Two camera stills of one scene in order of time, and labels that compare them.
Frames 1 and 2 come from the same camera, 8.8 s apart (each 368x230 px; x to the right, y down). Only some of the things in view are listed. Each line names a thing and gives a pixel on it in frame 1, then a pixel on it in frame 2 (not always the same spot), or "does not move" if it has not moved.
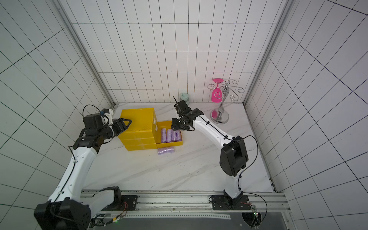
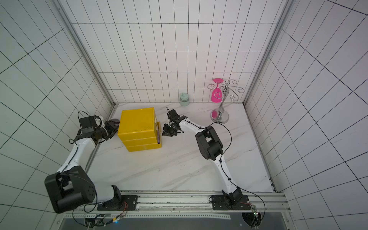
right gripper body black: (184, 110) → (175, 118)
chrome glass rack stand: (219, 116) does not move
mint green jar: (184, 96) does not move
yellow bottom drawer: (166, 125) → (150, 146)
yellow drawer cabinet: (142, 133) does not move
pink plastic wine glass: (216, 96) does not move
